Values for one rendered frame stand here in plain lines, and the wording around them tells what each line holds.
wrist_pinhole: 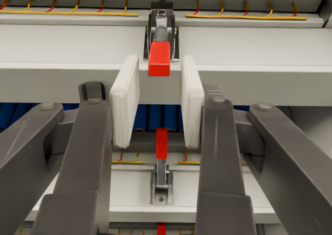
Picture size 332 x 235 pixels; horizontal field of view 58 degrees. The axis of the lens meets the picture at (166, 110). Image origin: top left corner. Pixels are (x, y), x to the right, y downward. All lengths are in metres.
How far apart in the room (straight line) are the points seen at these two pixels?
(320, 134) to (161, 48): 0.21
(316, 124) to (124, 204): 0.23
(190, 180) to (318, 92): 0.19
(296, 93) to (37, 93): 0.22
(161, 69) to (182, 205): 0.23
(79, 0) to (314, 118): 0.26
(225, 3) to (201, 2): 0.02
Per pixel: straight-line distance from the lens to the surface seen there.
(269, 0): 0.29
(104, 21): 0.27
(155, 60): 0.17
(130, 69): 0.17
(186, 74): 0.16
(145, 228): 0.55
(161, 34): 0.22
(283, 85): 0.26
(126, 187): 0.38
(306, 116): 0.37
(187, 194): 0.38
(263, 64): 0.25
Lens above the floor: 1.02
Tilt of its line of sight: 39 degrees down
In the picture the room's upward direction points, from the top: 1 degrees clockwise
